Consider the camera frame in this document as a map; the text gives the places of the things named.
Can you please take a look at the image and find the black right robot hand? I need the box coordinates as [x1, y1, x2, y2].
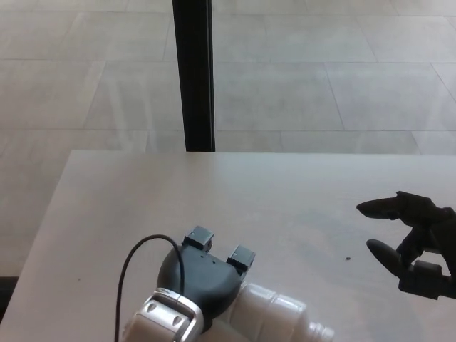
[356, 191, 456, 301]

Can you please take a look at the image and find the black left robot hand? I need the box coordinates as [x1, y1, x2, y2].
[157, 225, 257, 334]

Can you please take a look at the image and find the white plastic bottle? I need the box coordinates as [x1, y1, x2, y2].
[209, 283, 336, 342]

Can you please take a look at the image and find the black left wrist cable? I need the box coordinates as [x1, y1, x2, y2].
[114, 234, 186, 342]

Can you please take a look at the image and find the black vertical window post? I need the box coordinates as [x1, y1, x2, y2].
[172, 0, 216, 152]

